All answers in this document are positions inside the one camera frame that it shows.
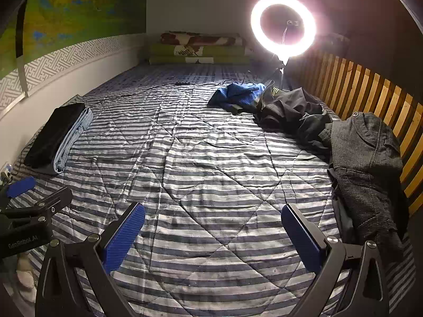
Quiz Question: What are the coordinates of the grey tweed jacket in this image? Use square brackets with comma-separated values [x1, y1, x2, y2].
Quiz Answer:
[319, 111, 405, 261]

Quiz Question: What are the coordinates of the white cloth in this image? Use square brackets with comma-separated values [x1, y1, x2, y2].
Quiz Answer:
[15, 250, 38, 288]

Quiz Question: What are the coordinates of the wooden slatted bed rail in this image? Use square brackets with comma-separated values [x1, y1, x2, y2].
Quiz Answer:
[291, 48, 423, 217]

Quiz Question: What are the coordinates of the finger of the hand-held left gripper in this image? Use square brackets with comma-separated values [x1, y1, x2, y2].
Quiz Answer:
[0, 188, 73, 220]
[0, 176, 36, 207]

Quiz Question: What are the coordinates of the ring light tripod stand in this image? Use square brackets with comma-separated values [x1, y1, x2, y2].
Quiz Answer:
[264, 56, 293, 91]

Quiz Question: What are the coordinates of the striped quilted blanket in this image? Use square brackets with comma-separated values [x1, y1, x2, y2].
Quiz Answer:
[7, 64, 417, 317]

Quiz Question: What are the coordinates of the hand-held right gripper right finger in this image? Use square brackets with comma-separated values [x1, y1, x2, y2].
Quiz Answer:
[281, 204, 385, 317]

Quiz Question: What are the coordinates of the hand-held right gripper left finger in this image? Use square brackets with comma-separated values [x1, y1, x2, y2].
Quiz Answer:
[35, 202, 146, 317]

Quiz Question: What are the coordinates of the camouflage folded blanket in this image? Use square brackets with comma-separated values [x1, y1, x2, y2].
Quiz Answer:
[160, 32, 245, 47]

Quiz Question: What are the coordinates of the black garment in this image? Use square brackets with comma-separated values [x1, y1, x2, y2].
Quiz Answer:
[253, 87, 333, 154]

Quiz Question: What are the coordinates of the white wall socket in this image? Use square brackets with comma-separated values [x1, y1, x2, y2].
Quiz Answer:
[0, 162, 14, 183]

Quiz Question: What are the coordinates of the blue striped garment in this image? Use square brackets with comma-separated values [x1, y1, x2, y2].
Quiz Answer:
[208, 82, 266, 114]

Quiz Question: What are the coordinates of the green wall map poster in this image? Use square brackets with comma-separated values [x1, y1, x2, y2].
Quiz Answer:
[0, 0, 148, 80]

